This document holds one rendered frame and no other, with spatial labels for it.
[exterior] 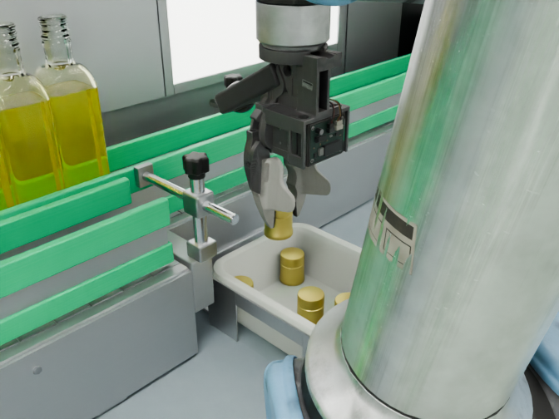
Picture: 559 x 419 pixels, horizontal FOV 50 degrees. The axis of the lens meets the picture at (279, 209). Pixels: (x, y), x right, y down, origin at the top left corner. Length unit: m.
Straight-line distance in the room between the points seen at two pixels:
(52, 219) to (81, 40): 0.28
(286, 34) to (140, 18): 0.35
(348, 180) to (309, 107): 0.44
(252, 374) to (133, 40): 0.49
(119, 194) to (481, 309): 0.54
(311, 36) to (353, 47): 0.72
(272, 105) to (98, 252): 0.23
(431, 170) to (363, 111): 0.85
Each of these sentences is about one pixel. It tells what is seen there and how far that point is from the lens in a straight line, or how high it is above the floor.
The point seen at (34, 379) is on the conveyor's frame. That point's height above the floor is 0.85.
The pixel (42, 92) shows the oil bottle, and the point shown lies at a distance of 0.67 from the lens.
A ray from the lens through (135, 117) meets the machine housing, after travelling 0.96.
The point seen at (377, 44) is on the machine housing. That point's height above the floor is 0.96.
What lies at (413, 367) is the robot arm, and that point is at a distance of 0.26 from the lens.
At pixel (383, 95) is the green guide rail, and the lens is 1.09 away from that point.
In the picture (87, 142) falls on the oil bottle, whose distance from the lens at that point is 0.72.
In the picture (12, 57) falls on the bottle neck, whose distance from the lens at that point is 0.67.
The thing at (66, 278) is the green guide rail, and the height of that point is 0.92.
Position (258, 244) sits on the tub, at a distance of 0.80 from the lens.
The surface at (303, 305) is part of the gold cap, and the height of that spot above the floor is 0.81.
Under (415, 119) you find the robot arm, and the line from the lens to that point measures 0.21.
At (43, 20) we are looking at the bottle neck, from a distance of 0.69.
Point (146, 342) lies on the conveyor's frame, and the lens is 0.70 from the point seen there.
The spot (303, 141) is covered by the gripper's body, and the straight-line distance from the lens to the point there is 0.60.
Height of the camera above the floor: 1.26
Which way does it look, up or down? 28 degrees down
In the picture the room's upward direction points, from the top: straight up
